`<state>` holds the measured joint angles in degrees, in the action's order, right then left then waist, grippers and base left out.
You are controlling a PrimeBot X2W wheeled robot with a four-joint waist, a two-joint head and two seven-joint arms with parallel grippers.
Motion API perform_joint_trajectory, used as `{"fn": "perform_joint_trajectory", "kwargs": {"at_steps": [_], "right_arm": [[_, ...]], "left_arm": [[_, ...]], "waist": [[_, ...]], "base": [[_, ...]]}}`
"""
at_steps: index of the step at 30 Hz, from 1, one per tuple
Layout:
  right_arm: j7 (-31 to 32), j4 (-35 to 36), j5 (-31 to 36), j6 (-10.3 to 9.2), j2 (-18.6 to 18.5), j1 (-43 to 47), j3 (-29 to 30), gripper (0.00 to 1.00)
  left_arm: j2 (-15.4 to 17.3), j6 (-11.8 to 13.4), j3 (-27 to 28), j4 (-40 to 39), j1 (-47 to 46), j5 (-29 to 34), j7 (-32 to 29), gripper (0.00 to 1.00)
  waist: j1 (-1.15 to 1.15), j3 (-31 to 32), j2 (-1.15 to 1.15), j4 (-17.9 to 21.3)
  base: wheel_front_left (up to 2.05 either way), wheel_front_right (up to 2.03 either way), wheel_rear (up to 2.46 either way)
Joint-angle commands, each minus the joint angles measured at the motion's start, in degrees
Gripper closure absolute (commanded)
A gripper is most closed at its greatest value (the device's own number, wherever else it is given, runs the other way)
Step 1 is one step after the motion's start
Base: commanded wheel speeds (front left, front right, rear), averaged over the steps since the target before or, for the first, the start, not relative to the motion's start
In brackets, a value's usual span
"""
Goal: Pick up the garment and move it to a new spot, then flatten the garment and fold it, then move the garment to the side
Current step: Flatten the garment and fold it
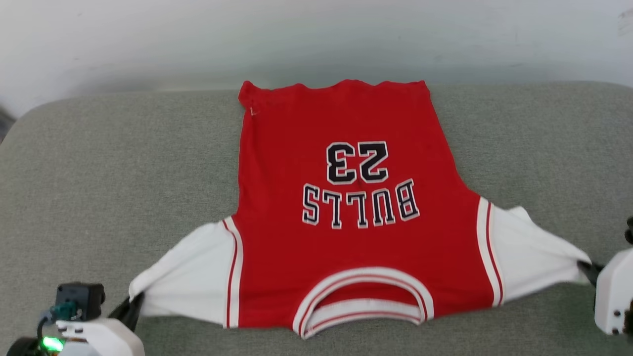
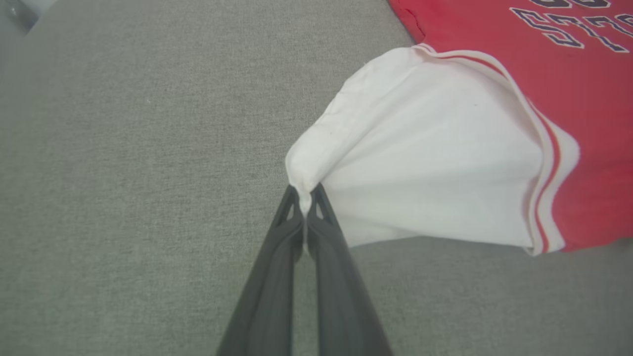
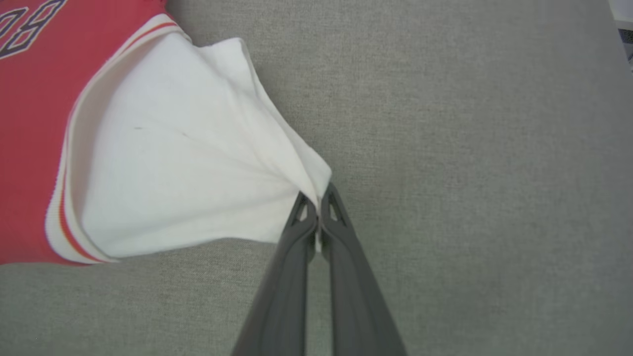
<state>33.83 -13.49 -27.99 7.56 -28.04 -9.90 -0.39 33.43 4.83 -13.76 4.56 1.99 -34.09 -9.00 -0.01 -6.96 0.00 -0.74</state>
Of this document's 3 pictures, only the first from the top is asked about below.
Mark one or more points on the grey fabric sofa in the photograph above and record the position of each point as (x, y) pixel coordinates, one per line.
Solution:
(123, 173)

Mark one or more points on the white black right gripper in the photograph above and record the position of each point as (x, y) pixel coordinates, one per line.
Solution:
(615, 291)

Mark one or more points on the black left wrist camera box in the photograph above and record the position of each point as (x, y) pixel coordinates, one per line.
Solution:
(84, 294)

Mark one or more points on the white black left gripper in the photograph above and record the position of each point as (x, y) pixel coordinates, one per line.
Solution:
(99, 338)

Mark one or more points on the red white basketball jersey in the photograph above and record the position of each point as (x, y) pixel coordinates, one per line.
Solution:
(346, 247)

